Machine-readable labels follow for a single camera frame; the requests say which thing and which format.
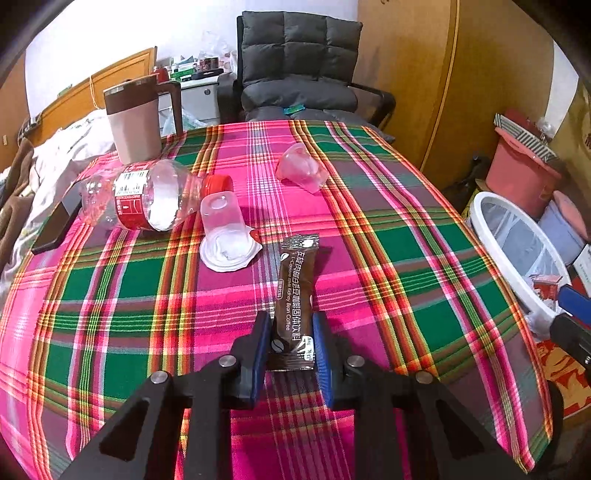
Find translucent green plastic bag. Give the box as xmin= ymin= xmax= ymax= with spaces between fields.
xmin=159 ymin=106 xmax=208 ymax=137

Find wooden headboard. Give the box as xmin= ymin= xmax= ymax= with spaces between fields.
xmin=28 ymin=46 xmax=158 ymax=134

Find grey quilted chair cushion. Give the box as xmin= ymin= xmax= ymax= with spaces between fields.
xmin=237 ymin=10 xmax=395 ymax=144

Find brown blanket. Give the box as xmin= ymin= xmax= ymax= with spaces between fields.
xmin=0 ymin=138 xmax=38 ymax=213

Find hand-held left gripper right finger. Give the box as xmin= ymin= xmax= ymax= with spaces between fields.
xmin=310 ymin=311 xmax=532 ymax=480

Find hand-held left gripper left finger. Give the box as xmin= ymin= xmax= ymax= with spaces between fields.
xmin=60 ymin=310 xmax=274 ymax=480

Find red yellow printed bag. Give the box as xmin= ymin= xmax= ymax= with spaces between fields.
xmin=536 ymin=339 xmax=571 ymax=421

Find white trash bin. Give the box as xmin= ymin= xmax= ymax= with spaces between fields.
xmin=466 ymin=191 xmax=575 ymax=342

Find pink green plaid tablecloth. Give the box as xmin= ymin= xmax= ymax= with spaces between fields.
xmin=0 ymin=120 xmax=555 ymax=480

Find white duvet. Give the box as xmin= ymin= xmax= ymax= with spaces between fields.
xmin=0 ymin=108 xmax=116 ymax=278

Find black smartphone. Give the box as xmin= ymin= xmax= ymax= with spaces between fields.
xmin=31 ymin=187 xmax=84 ymax=254

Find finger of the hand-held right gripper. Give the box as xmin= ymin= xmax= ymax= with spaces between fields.
xmin=549 ymin=314 xmax=591 ymax=366
xmin=558 ymin=285 xmax=591 ymax=316

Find tall wooden cabinet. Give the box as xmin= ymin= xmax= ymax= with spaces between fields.
xmin=0 ymin=55 xmax=29 ymax=171

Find pink plastic bucket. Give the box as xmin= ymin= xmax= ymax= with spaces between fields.
xmin=485 ymin=136 xmax=564 ymax=217

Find clear plastic bottle red cap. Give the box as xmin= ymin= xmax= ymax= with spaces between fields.
xmin=78 ymin=159 xmax=234 ymax=232

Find brown coffee sachet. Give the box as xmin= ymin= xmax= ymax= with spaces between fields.
xmin=267 ymin=233 xmax=321 ymax=372

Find large wooden wardrobe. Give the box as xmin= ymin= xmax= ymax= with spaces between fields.
xmin=358 ymin=0 xmax=555 ymax=185

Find pink mug with brown lid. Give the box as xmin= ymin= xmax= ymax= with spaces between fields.
xmin=102 ymin=76 xmax=184 ymax=166

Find clear plastic jelly cup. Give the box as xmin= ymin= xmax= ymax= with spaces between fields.
xmin=276 ymin=142 xmax=331 ymax=193

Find lavender plastic bucket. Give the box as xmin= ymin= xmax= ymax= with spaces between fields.
xmin=538 ymin=189 xmax=591 ymax=265

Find black office chair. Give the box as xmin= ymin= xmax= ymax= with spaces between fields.
xmin=217 ymin=10 xmax=398 ymax=137

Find white nightstand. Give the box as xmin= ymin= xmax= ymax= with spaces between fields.
xmin=157 ymin=74 xmax=223 ymax=130

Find green white boxes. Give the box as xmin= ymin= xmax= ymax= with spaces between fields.
xmin=171 ymin=55 xmax=199 ymax=77

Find dark bag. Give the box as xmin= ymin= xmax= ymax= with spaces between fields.
xmin=443 ymin=156 xmax=491 ymax=213

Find clear jelly cup peeled lid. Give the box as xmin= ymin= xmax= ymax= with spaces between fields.
xmin=199 ymin=191 xmax=263 ymax=273

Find red crumpled packet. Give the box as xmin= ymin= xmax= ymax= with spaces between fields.
xmin=530 ymin=274 xmax=565 ymax=302

